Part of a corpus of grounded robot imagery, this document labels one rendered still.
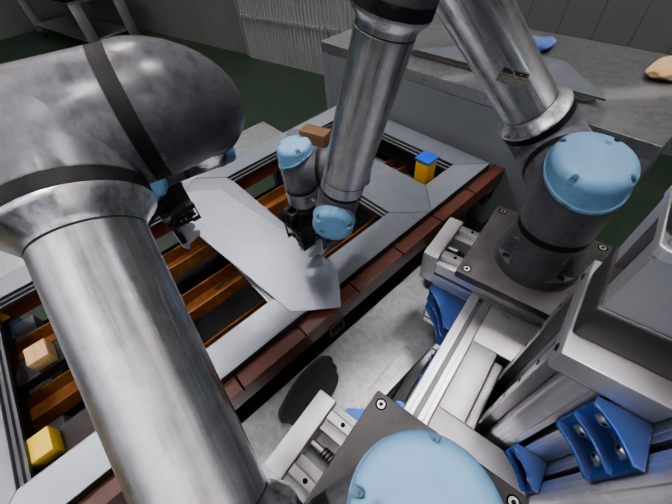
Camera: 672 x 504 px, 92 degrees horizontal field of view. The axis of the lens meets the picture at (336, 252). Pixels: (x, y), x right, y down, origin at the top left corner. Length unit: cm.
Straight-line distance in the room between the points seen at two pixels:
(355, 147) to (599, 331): 35
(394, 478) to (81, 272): 27
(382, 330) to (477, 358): 36
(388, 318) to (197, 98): 82
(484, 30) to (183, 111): 41
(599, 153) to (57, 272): 63
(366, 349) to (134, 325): 76
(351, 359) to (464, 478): 67
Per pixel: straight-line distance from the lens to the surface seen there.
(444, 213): 109
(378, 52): 43
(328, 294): 85
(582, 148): 61
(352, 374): 93
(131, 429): 28
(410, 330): 99
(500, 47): 58
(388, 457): 30
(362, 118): 46
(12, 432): 106
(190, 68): 34
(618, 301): 35
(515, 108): 63
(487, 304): 76
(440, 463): 30
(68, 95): 32
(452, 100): 133
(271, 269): 93
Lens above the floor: 156
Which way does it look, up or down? 50 degrees down
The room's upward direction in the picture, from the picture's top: 7 degrees counter-clockwise
